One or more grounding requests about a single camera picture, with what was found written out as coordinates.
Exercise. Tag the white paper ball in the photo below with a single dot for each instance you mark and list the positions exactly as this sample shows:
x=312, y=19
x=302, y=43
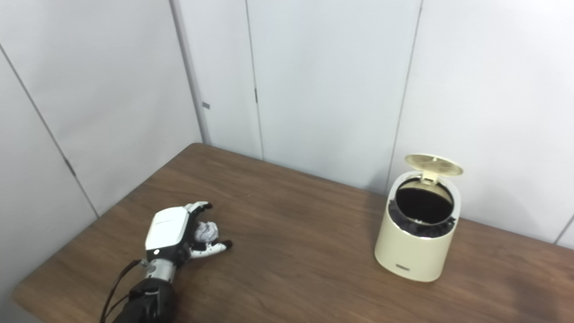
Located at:
x=207, y=231

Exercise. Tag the gray wall corner post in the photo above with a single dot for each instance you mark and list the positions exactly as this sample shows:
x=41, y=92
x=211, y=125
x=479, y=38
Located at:
x=190, y=72

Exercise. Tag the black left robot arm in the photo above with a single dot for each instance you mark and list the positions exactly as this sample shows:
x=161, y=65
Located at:
x=150, y=298

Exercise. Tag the black bin liner bag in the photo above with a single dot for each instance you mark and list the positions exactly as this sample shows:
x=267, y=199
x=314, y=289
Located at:
x=419, y=229

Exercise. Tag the cream-colored desktop bin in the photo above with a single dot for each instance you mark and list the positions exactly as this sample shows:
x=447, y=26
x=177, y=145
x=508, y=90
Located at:
x=412, y=255

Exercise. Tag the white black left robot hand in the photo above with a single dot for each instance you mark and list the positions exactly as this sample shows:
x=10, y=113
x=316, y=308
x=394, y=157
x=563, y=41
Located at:
x=167, y=229

